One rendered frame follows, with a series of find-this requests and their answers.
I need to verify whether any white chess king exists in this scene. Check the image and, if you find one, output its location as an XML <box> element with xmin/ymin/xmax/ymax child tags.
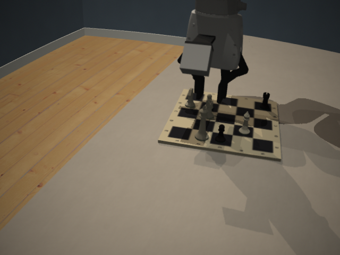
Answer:
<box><xmin>195</xmin><ymin>106</ymin><xmax>209</xmax><ymax>141</ymax></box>

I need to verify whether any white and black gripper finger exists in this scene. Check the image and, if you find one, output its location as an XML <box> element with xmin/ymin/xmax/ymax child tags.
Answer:
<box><xmin>217</xmin><ymin>53</ymin><xmax>249</xmax><ymax>104</ymax></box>
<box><xmin>177</xmin><ymin>54</ymin><xmax>205</xmax><ymax>100</ymax></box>

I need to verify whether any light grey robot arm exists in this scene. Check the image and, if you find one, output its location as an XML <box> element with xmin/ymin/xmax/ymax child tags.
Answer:
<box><xmin>180</xmin><ymin>0</ymin><xmax>247</xmax><ymax>77</ymax></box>

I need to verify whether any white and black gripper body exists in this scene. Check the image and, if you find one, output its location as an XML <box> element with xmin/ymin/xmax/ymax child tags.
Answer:
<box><xmin>186</xmin><ymin>10</ymin><xmax>243</xmax><ymax>70</ymax></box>

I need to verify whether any chessboard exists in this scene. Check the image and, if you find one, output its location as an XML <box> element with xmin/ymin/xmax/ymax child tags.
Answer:
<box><xmin>158</xmin><ymin>89</ymin><xmax>281</xmax><ymax>162</ymax></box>

